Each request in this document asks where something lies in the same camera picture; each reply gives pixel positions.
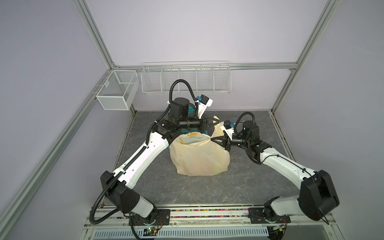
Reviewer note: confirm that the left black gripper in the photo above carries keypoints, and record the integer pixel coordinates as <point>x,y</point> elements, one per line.
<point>205,125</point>

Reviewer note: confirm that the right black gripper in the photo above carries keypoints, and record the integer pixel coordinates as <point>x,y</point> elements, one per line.
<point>226,142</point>

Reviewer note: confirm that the banana print plastic bag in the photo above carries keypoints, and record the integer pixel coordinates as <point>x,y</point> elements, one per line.
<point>194,154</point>

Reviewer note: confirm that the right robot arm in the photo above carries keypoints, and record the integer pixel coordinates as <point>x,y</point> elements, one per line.
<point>317,195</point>

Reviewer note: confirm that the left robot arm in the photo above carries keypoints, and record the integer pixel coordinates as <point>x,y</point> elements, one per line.
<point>118,185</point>

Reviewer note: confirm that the teal plastic basket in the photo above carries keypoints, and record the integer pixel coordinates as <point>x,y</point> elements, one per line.
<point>183,119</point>

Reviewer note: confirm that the white vent grille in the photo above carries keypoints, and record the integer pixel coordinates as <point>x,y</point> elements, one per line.
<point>183,233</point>

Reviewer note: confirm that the white mesh box basket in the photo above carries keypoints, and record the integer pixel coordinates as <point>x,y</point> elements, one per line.
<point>118,91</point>

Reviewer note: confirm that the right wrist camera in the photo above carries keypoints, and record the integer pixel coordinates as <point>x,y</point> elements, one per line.
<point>227,128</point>

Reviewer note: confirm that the white wire wall rack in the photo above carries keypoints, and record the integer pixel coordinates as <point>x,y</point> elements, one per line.
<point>203,76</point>

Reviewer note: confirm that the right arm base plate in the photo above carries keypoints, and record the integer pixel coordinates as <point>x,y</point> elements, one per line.
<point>263,215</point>

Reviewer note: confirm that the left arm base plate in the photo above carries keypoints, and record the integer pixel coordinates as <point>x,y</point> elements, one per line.
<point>156,217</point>

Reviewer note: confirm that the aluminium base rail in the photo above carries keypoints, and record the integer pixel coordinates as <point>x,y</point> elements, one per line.
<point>205,216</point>

